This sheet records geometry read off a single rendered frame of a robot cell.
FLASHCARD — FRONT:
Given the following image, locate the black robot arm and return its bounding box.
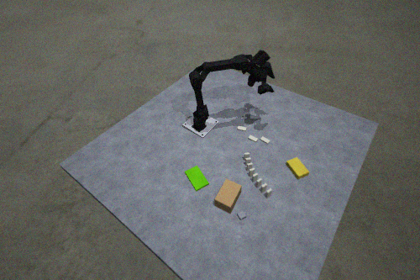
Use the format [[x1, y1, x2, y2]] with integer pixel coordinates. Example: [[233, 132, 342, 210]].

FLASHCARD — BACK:
[[189, 50, 270, 132]]

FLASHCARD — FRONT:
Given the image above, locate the green rectangular block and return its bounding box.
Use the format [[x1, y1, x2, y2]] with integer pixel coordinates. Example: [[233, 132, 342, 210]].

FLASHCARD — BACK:
[[185, 166, 209, 191]]

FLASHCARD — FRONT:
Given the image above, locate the brown rectangular block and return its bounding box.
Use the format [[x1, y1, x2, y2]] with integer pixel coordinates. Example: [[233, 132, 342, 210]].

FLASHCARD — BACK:
[[214, 178, 242, 214]]

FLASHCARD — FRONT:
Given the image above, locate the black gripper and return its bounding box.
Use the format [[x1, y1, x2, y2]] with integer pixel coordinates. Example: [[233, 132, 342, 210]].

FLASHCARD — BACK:
[[252, 62, 275, 94]]

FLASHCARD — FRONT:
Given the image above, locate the yellow block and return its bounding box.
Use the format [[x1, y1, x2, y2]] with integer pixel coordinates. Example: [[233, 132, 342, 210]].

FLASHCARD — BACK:
[[286, 157, 310, 179]]

